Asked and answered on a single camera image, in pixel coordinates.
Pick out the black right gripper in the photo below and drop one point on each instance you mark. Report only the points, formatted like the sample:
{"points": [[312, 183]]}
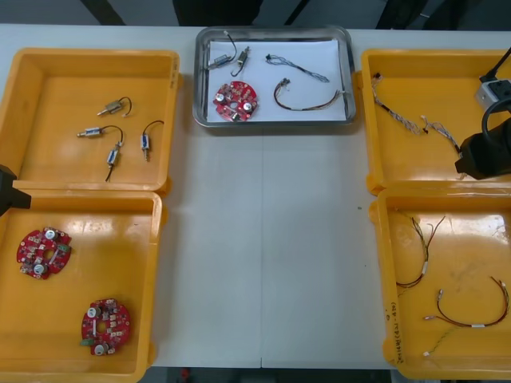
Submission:
{"points": [[487, 157]]}

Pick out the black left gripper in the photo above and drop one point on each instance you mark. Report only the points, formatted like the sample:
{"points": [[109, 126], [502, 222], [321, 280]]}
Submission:
{"points": [[10, 195]]}

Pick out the steel tray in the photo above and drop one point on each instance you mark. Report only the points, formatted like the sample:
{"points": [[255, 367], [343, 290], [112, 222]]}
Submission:
{"points": [[275, 121]]}

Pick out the round red circuit board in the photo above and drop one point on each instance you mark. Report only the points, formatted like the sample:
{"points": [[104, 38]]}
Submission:
{"points": [[30, 249], [239, 89], [120, 323]]}

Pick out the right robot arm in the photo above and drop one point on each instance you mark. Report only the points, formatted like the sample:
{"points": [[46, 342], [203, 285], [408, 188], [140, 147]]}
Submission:
{"points": [[495, 91]]}

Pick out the yellow-orange plastic bin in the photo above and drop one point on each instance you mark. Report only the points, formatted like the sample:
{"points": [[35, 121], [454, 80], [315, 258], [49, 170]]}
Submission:
{"points": [[439, 95], [120, 259], [60, 167], [471, 255]]}

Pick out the green-yellow red black harness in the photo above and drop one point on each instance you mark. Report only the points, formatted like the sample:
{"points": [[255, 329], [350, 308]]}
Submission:
{"points": [[426, 267]]}

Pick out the white sheet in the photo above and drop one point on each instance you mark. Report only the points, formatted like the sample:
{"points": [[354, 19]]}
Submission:
{"points": [[319, 50]]}

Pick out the black frame leg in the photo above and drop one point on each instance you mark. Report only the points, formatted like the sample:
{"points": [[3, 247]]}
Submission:
{"points": [[389, 14], [101, 12], [299, 12]]}

